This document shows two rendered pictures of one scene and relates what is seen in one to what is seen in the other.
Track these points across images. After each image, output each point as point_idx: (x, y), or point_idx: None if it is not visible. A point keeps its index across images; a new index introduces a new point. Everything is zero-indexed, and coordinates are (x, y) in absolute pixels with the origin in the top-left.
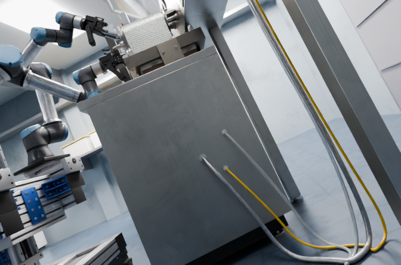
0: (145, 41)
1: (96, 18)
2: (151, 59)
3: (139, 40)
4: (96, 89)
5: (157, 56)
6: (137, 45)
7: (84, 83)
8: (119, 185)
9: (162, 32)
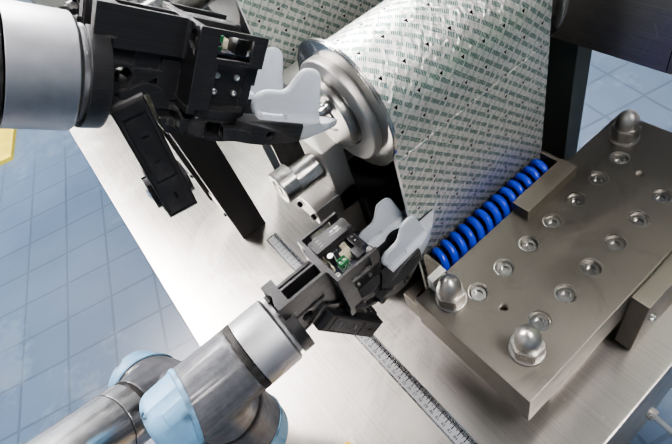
0: (463, 146)
1: (217, 42)
2: (599, 342)
3: (445, 147)
4: (277, 414)
5: (616, 324)
6: (431, 175)
7: (234, 443)
8: None
9: (525, 87)
